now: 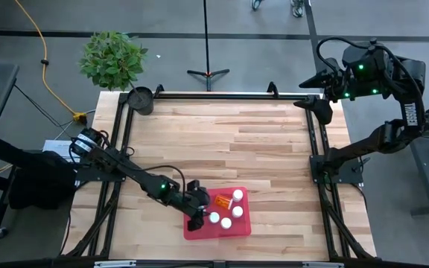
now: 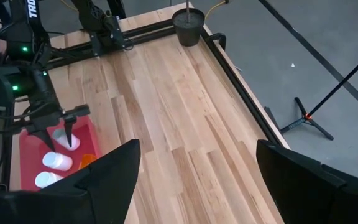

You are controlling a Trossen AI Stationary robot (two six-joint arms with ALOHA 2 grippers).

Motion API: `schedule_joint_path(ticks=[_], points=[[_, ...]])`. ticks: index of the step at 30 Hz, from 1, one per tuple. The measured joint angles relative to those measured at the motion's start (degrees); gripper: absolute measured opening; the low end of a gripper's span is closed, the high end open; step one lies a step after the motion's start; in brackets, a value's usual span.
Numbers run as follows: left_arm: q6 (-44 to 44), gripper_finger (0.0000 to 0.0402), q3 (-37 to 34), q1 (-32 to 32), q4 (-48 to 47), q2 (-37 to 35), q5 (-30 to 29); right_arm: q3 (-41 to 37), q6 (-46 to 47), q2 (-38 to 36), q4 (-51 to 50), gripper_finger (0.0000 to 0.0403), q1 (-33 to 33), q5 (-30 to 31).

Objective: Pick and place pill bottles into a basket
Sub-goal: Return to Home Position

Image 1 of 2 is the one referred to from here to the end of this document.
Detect silver frame bracket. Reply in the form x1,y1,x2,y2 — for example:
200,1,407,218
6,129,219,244
302,261,345,268
93,260,137,268

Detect black plant pot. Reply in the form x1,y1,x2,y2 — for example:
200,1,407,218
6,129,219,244
126,86,155,116

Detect black metal table frame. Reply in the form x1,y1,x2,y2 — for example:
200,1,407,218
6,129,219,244
60,82,378,268

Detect black tripod stand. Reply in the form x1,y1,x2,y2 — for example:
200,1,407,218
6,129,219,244
186,0,231,92

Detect yellow extension cable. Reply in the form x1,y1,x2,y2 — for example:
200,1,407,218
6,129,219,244
13,0,88,124

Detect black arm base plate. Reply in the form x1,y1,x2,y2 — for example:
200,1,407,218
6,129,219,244
309,154,364,185
74,163,130,183

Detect black bag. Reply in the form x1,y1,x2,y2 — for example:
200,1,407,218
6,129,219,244
7,150,78,211

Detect person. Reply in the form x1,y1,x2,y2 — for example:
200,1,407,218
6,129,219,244
250,0,307,19

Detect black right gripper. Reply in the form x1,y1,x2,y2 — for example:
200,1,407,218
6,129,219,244
293,42,398,127

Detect orange pill bottle white cap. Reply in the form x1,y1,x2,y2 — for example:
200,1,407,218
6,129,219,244
214,194,234,211

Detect red plastic basket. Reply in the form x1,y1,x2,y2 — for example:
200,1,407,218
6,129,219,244
182,186,252,241

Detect green leafy plant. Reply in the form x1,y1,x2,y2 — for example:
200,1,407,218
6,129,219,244
79,31,149,92

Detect white paper sheet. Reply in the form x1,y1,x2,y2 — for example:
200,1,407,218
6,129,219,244
42,139,74,162

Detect thin black floor cable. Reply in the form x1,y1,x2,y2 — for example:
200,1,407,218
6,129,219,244
13,84,67,130

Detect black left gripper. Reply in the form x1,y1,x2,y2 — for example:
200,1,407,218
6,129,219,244
172,179,212,232

